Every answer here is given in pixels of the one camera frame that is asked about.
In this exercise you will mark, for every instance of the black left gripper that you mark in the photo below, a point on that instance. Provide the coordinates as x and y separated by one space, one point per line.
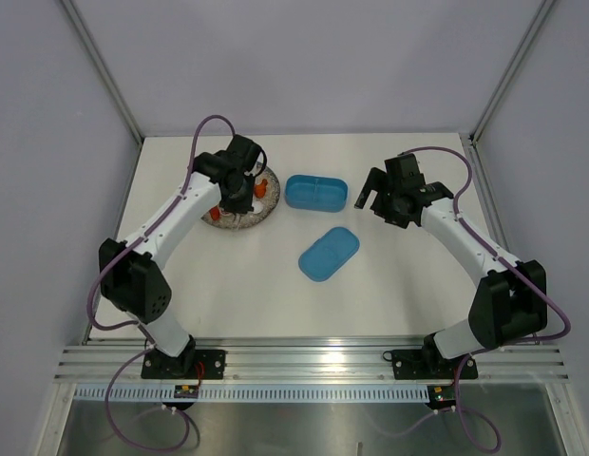
243 206

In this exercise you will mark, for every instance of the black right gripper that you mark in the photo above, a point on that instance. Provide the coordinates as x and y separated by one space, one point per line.
378 180

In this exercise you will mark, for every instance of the red sausage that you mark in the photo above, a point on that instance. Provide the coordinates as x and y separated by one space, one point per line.
215 213

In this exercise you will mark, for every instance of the blue lunch box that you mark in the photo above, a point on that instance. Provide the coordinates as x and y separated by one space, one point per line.
321 194

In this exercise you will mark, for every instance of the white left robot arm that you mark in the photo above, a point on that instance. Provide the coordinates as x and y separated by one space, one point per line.
131 271

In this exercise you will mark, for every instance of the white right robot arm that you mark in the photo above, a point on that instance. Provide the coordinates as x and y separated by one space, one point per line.
508 304

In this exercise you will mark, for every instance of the blue lunch box lid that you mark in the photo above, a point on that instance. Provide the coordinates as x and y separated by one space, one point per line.
328 254

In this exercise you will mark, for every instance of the dark red chicken drumstick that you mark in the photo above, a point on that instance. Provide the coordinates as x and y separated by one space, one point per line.
261 189

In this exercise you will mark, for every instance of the speckled ceramic plate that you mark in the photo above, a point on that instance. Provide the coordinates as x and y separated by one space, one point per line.
270 202

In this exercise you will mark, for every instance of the small white rice cup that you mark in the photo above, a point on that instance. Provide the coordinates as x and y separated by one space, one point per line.
257 207

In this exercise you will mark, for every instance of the right side aluminium rail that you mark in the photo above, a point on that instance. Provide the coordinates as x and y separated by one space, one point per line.
492 195

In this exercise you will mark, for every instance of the aluminium rail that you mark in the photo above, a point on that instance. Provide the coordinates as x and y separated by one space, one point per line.
323 360
492 195

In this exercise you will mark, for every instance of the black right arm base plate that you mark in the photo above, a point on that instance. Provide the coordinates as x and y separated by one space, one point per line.
411 364

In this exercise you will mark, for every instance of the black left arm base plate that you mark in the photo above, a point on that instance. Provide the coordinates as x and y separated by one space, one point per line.
207 364

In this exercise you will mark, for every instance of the left aluminium frame post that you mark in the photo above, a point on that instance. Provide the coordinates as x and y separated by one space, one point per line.
93 53

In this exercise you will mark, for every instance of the aluminium frame post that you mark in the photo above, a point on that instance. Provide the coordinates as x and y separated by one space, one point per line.
93 53
514 66

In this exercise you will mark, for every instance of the right aluminium frame post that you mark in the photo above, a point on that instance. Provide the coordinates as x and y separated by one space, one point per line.
514 66

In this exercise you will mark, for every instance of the aluminium front rail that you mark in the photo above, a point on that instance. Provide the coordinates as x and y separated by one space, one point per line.
323 360

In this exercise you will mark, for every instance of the white slotted cable duct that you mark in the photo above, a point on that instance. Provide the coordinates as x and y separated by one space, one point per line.
296 394

